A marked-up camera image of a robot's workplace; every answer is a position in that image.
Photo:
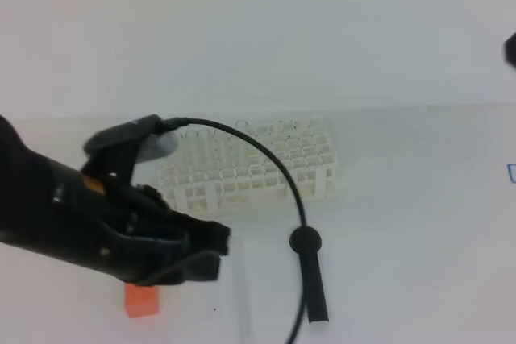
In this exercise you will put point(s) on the black plastic scoop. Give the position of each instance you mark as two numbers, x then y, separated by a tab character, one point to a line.
306	242

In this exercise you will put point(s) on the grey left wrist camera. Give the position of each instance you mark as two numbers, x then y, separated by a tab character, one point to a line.
147	134

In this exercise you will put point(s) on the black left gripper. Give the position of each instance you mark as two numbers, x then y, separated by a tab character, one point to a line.
116	229

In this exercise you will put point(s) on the orange foam cube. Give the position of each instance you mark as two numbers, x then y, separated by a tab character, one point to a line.
141	301

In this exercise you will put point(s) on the clear test tube in rack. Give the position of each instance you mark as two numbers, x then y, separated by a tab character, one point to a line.
241	124

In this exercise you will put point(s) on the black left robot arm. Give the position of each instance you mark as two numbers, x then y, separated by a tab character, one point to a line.
26	193

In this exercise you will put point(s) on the clear glass test tube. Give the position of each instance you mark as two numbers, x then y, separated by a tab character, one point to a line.
243	316

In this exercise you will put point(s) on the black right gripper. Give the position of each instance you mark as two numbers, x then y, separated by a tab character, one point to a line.
510	50

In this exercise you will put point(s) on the white plastic test tube rack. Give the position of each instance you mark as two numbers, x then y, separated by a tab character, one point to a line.
212	171

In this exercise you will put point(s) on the blue outlined label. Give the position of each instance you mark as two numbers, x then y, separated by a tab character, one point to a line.
512	172

